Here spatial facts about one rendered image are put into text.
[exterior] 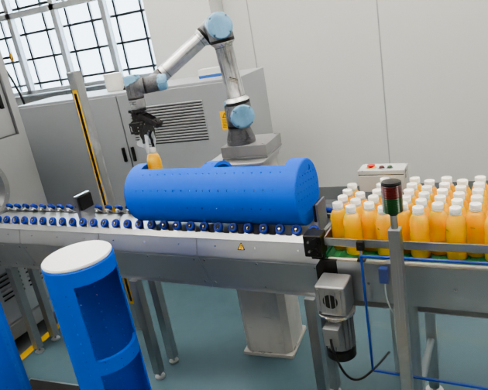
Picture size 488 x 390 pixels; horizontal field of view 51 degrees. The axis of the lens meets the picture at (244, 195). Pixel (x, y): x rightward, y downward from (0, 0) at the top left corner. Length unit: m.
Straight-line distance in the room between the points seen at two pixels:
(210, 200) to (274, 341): 1.08
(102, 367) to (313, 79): 3.41
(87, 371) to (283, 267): 0.91
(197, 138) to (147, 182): 1.59
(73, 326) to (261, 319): 1.15
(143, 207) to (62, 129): 2.32
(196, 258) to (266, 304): 0.62
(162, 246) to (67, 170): 2.40
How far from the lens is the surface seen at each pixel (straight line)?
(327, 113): 4.90
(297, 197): 2.03
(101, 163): 3.17
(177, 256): 2.44
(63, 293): 2.10
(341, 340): 1.97
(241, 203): 2.13
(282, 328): 2.91
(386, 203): 1.64
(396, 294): 1.79
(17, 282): 3.51
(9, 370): 2.70
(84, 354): 2.22
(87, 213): 2.90
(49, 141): 4.77
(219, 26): 2.39
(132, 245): 2.59
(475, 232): 1.91
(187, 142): 4.00
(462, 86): 4.75
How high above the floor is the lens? 1.79
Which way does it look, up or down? 18 degrees down
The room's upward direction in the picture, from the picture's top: 10 degrees counter-clockwise
